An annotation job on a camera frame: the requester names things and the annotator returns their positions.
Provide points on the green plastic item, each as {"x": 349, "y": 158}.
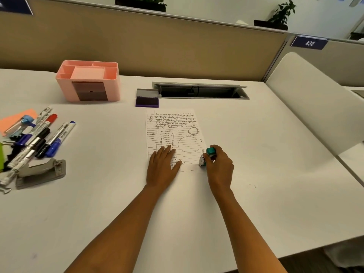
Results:
{"x": 1, "y": 157}

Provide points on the beige partition panel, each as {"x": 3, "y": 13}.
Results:
{"x": 142, "y": 42}

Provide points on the person's left middle finger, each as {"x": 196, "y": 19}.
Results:
{"x": 167, "y": 152}

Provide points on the white curved side panel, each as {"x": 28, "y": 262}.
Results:
{"x": 312, "y": 102}

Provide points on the person's left thumb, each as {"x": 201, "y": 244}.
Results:
{"x": 177, "y": 167}

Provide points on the pink desk organizer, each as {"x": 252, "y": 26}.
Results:
{"x": 88, "y": 82}

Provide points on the person's right hand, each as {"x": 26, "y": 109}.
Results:
{"x": 220, "y": 173}

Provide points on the blue cap white marker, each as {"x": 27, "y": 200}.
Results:
{"x": 59, "y": 139}
{"x": 39, "y": 116}

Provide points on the black binder clip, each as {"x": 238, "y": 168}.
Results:
{"x": 11, "y": 152}

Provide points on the black cap white marker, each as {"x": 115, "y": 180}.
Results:
{"x": 38, "y": 139}
{"x": 55, "y": 136}

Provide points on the potted plant in black planter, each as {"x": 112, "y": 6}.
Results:
{"x": 142, "y": 4}
{"x": 277, "y": 19}

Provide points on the person's left forearm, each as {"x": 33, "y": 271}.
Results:
{"x": 119, "y": 233}

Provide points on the grey hole punch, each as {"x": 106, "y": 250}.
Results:
{"x": 39, "y": 173}

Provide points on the blue desk number sign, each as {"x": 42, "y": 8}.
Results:
{"x": 15, "y": 4}
{"x": 309, "y": 43}

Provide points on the orange sticky note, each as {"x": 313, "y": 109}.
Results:
{"x": 11, "y": 120}

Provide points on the purple ink pad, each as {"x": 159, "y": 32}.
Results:
{"x": 147, "y": 99}

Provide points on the long white marker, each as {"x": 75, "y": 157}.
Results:
{"x": 20, "y": 159}

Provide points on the person's right thumb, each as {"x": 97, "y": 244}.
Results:
{"x": 206, "y": 164}

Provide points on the handwritten lined paper sheet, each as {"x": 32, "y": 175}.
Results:
{"x": 173, "y": 130}

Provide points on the person's right forearm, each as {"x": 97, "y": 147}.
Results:
{"x": 244, "y": 233}

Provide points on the red cap white marker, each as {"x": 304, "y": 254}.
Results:
{"x": 47, "y": 122}

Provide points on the teal self-inking stamp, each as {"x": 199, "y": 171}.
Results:
{"x": 210, "y": 153}

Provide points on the person's left hand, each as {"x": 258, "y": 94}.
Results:
{"x": 160, "y": 174}

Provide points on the person's left little finger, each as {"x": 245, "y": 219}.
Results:
{"x": 152, "y": 159}

